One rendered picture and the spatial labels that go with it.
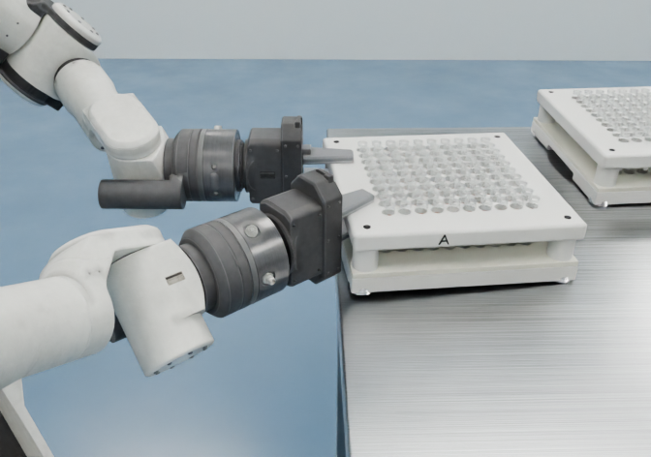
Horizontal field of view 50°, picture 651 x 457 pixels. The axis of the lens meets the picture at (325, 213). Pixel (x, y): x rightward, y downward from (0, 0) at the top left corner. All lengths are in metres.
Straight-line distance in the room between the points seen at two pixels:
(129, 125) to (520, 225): 0.45
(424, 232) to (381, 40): 3.65
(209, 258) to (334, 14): 3.71
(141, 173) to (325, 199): 0.26
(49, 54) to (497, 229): 0.63
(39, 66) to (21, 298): 0.56
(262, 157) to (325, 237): 0.17
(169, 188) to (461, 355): 0.37
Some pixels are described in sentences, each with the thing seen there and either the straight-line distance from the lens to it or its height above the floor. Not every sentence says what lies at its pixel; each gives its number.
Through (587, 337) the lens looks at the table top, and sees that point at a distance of 0.72.
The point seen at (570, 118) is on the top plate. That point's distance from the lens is 1.03.
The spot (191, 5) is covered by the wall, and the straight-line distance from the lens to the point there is 4.35.
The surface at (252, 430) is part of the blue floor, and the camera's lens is 1.76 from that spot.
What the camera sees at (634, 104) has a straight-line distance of 1.11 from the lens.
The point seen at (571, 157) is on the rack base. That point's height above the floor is 0.88.
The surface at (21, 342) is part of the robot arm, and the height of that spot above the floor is 0.99.
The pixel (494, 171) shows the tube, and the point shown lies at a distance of 0.82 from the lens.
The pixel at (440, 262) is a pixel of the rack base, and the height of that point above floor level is 0.88.
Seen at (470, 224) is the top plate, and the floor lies 0.92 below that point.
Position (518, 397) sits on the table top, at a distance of 0.64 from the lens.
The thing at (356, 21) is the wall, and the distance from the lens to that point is 4.29.
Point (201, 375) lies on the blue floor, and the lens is 1.92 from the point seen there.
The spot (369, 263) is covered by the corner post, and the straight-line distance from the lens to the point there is 0.71.
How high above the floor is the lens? 1.28
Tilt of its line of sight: 30 degrees down
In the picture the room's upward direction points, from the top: straight up
